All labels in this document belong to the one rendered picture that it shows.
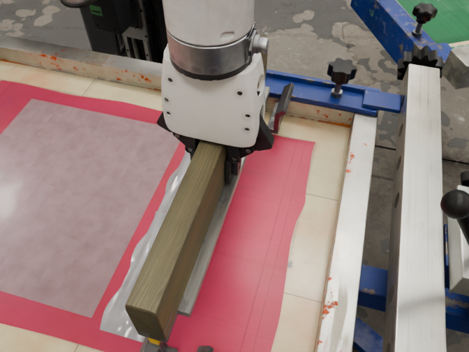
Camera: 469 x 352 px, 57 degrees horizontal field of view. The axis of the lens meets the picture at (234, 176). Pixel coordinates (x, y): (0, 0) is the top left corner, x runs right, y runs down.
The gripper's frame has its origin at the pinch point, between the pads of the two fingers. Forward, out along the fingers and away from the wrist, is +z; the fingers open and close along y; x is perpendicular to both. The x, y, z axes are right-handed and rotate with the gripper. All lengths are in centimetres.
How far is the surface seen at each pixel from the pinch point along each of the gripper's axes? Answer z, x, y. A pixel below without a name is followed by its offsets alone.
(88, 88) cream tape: 14.4, -22.1, 32.6
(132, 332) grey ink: 13.7, 17.7, 5.3
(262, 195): 14.0, -6.7, -4.8
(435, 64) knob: 6.0, -35.4, -27.3
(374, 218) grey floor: 110, -77, -40
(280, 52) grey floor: 111, -179, 21
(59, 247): 14.0, 9.7, 20.0
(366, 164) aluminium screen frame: 10.5, -14.1, -18.8
